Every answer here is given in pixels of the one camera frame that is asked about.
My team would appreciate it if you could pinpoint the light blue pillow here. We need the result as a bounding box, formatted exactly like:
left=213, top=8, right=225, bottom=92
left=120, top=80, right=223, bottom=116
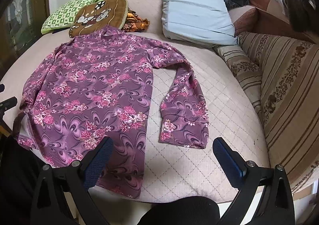
left=162, top=0, right=238, bottom=47

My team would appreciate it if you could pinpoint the brown cartoon cushion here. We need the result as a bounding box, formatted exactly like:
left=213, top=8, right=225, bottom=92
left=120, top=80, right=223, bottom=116
left=69, top=0, right=128, bottom=38

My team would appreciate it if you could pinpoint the green patterned cushion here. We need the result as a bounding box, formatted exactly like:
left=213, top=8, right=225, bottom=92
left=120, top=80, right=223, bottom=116
left=40, top=0, right=100, bottom=35

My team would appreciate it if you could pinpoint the brown wooden bed frame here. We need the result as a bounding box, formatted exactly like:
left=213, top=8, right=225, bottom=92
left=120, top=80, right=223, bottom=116
left=228, top=0, right=318, bottom=44

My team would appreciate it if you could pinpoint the purple floral long-sleeve shirt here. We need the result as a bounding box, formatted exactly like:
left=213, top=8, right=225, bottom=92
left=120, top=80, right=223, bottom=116
left=14, top=26, right=209, bottom=198

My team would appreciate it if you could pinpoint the pink quilted mattress cover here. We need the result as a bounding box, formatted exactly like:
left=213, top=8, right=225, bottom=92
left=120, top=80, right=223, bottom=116
left=1, top=0, right=269, bottom=203

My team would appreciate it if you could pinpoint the orange patterned cloth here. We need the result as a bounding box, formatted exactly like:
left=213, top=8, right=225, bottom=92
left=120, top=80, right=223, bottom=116
left=122, top=9, right=150, bottom=32

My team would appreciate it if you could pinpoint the wooden glass cabinet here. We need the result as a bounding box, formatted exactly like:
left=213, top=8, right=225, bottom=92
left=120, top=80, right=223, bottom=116
left=1, top=0, right=48, bottom=76

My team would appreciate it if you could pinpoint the beige striped floral blanket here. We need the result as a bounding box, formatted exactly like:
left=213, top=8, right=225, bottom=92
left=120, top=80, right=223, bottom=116
left=215, top=32, right=318, bottom=192

